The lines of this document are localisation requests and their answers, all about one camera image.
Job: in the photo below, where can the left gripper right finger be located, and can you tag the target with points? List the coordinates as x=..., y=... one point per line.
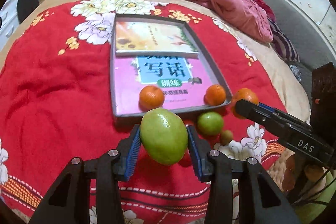
x=260, y=199

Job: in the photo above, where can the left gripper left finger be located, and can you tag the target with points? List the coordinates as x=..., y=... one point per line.
x=67, y=200

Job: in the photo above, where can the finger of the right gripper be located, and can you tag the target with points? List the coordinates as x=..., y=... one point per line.
x=278, y=126
x=283, y=112

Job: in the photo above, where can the small brown longan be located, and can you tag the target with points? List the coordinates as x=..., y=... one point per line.
x=226, y=137

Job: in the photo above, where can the green fruit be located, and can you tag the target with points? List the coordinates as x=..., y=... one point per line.
x=210, y=123
x=164, y=136

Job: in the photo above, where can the cherry tomato front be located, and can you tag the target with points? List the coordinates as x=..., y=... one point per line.
x=189, y=123

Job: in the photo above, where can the grey headboard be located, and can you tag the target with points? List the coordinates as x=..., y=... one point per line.
x=312, y=50

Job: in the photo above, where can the striped pillow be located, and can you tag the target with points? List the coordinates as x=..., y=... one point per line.
x=282, y=44

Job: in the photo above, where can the dark red pillow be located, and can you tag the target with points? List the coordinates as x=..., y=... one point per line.
x=262, y=4

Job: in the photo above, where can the grey shallow box tray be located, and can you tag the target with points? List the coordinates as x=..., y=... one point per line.
x=202, y=53

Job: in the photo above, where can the pink Chinese workbook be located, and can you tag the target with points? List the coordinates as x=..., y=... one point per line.
x=183, y=81

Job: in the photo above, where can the sunflower cover book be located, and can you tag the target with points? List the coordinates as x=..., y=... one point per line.
x=145, y=38

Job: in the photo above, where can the white drawer cabinet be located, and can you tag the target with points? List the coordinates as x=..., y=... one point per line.
x=10, y=21

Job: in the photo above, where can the black bag on floor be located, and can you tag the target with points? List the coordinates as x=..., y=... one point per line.
x=25, y=8

